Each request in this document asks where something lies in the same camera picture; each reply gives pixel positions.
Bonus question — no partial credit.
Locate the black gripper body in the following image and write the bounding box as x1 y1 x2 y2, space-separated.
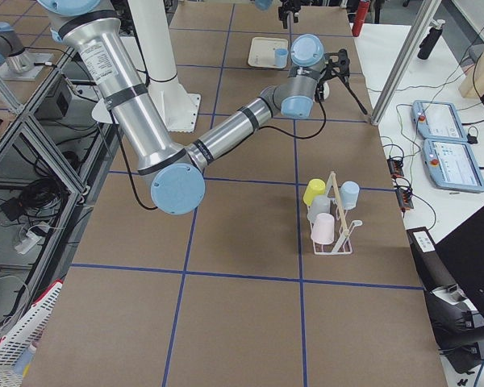
278 0 302 19
315 80 330 101

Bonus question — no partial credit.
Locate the pale yellow-green cup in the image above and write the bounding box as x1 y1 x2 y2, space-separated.
319 82 330 101

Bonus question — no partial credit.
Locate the light blue cup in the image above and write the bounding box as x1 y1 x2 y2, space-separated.
274 48 288 69
340 181 360 210

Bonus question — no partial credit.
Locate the bright yellow cup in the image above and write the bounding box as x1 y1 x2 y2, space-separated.
302 178 326 206

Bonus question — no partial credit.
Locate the grey cup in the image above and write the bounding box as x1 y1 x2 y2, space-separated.
307 195 332 223

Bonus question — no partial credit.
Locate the pink cup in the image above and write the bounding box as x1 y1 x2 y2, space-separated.
311 213 335 244

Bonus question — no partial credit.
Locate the cream plastic tray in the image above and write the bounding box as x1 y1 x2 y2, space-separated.
248 37 289 69

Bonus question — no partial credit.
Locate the red cylinder bottle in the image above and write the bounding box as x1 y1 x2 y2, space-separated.
352 0 370 37

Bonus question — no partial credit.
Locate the black bottle on desk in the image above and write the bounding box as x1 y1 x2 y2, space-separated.
417 19 445 60

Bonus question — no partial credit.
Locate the teach pendant far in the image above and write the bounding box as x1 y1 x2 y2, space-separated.
411 100 466 142

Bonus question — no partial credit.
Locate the teach pendant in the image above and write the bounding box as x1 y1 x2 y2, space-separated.
423 139 484 193
411 100 466 142

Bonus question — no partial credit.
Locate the teach pendant near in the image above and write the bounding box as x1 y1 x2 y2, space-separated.
423 139 484 193

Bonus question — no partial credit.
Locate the white plastic basket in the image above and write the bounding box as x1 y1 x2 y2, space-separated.
0 280 63 386

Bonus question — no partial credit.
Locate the aluminium frame post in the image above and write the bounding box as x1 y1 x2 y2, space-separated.
369 0 441 126

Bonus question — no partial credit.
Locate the white pedestal column base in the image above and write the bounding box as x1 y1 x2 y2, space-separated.
122 0 201 132

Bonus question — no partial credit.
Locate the white wire cup rack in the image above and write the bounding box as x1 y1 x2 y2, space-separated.
304 171 363 256

